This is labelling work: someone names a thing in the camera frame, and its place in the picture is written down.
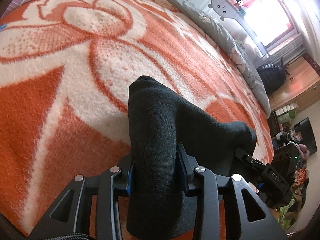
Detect pile of colourful clothes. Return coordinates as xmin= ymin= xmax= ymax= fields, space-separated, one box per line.
xmin=274 ymin=131 xmax=310 ymax=230

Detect grey floral quilt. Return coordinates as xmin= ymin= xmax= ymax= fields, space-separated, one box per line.
xmin=167 ymin=0 xmax=271 ymax=117

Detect black pants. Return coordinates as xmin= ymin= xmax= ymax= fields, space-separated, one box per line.
xmin=126 ymin=76 xmax=257 ymax=239

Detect black television screen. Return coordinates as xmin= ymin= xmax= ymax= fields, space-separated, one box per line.
xmin=294 ymin=118 xmax=317 ymax=155

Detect orange white floral blanket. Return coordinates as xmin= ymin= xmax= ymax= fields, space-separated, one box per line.
xmin=1 ymin=0 xmax=273 ymax=236

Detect wooden cabinet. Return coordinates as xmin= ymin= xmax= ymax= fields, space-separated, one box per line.
xmin=269 ymin=53 xmax=319 ymax=111

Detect white radiator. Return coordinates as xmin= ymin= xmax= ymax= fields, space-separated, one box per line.
xmin=263 ymin=34 xmax=305 ymax=64

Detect black bag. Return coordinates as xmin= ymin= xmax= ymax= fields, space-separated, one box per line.
xmin=257 ymin=58 xmax=290 ymax=95

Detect phone on gripper mount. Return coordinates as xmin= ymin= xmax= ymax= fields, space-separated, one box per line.
xmin=271 ymin=142 xmax=299 ymax=178

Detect grey bed guard rail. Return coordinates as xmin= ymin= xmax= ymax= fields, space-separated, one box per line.
xmin=188 ymin=0 xmax=268 ymax=68

